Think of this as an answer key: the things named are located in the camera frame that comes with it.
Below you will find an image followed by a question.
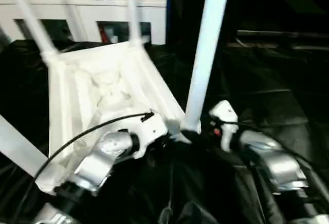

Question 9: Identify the black plastic mat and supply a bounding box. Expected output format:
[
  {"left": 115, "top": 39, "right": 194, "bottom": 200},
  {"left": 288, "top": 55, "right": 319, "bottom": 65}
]
[{"left": 0, "top": 39, "right": 329, "bottom": 224}]

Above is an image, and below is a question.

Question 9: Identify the white cabinet with glass doors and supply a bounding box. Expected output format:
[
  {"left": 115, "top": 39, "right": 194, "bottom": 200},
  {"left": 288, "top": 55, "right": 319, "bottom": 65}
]
[{"left": 0, "top": 0, "right": 168, "bottom": 45}]

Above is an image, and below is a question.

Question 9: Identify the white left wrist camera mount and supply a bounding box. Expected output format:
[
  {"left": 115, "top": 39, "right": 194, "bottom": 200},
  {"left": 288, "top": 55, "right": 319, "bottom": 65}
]
[{"left": 131, "top": 112, "right": 169, "bottom": 158}]

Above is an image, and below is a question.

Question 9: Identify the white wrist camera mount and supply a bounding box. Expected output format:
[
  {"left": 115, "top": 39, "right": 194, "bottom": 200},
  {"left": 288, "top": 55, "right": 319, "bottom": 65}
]
[
  {"left": 209, "top": 100, "right": 239, "bottom": 153},
  {"left": 131, "top": 112, "right": 169, "bottom": 158}
]

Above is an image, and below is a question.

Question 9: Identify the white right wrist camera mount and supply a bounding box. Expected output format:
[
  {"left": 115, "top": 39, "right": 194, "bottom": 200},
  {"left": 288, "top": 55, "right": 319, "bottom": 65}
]
[{"left": 209, "top": 100, "right": 239, "bottom": 153}]

